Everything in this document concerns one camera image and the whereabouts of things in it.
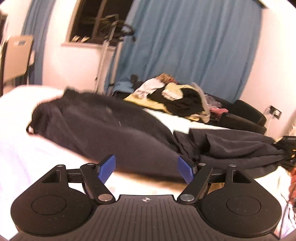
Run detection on black pants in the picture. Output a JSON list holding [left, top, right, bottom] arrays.
[[27, 89, 286, 178]]

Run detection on pile of clothes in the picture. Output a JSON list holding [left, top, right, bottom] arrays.
[[113, 73, 228, 123]]

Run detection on black armchair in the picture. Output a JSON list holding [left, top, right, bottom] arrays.
[[206, 94, 266, 134]]

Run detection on pastel bed sheet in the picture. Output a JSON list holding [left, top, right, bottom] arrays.
[[1, 86, 295, 240]]

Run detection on clear plastic bag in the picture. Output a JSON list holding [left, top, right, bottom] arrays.
[[205, 94, 222, 110]]

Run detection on large blue curtain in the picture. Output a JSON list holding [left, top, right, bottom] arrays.
[[114, 1, 263, 102]]

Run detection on beige chair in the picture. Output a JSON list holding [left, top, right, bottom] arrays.
[[1, 35, 34, 96]]

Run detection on dark window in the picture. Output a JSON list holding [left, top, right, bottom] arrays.
[[66, 0, 133, 45]]

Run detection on narrow blue curtain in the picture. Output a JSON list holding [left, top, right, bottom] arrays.
[[22, 0, 56, 85]]

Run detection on wall power socket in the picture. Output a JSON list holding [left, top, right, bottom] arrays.
[[269, 105, 282, 120]]

